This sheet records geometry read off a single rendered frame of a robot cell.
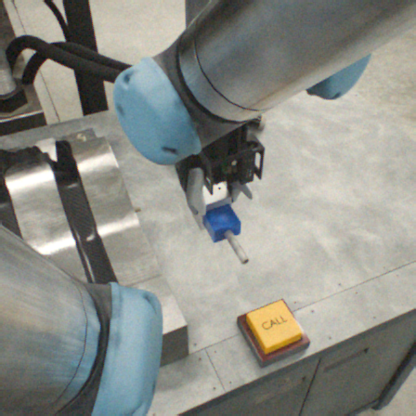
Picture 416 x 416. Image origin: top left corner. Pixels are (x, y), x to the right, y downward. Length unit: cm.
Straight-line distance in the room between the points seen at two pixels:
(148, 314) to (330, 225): 67
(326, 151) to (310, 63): 80
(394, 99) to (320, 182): 182
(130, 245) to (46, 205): 15
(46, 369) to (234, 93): 18
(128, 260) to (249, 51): 51
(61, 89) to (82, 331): 258
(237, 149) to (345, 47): 34
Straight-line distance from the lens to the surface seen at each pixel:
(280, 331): 71
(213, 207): 70
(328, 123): 112
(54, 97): 272
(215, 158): 57
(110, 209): 78
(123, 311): 26
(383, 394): 151
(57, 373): 20
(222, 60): 28
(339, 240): 88
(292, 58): 25
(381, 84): 285
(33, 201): 79
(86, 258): 74
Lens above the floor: 146
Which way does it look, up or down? 47 degrees down
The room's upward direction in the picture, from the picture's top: straight up
